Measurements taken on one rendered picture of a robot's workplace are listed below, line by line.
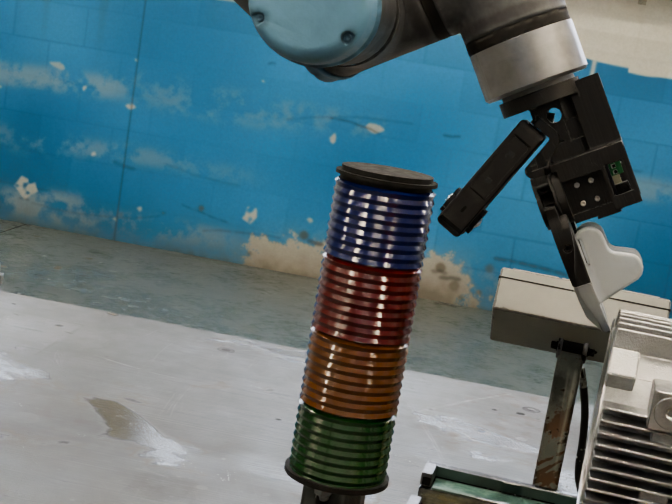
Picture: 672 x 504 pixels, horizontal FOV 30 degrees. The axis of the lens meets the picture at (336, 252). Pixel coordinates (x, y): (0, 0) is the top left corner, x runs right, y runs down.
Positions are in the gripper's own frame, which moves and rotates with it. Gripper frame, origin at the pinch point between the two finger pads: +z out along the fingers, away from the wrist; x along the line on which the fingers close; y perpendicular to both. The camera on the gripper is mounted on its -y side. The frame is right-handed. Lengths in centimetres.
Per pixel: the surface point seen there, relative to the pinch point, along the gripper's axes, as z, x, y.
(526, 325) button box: 1.4, 17.1, -7.8
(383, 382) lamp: -6.8, -38.0, -9.6
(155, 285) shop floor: -2, 439, -219
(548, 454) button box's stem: 14.9, 18.0, -10.3
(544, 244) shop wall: 48, 540, -53
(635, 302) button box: 2.7, 17.8, 3.0
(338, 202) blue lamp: -17.5, -37.9, -8.5
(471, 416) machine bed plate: 18, 62, -25
